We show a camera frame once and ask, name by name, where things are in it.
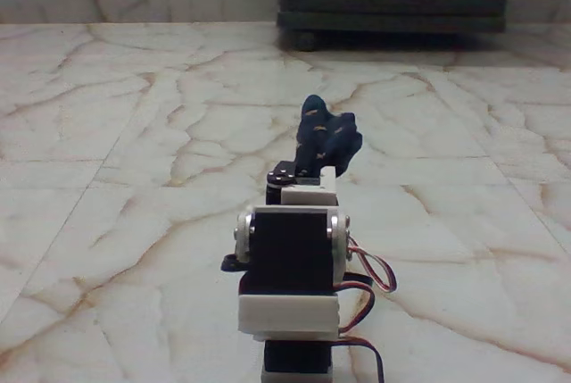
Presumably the dark looped servo cable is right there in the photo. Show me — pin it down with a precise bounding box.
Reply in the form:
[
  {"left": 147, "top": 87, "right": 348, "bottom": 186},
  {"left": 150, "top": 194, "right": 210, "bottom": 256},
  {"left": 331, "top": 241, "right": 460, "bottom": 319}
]
[{"left": 333, "top": 271, "right": 377, "bottom": 336}]

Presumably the dark blue patterned sock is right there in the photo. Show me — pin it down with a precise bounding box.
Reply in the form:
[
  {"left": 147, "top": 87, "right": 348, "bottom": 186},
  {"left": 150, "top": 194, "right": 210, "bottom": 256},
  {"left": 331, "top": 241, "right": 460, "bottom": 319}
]
[{"left": 294, "top": 94, "right": 364, "bottom": 179}]

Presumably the red white servo cable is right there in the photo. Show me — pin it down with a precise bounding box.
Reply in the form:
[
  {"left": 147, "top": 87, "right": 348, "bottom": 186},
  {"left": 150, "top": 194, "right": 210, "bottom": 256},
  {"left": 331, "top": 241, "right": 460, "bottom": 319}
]
[{"left": 343, "top": 234, "right": 399, "bottom": 295}]

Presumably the dark brown servo cable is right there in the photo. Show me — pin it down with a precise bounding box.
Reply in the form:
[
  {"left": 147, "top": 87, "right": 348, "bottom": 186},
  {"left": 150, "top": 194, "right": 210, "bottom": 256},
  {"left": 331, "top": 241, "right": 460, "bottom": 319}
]
[{"left": 333, "top": 337, "right": 385, "bottom": 383}]

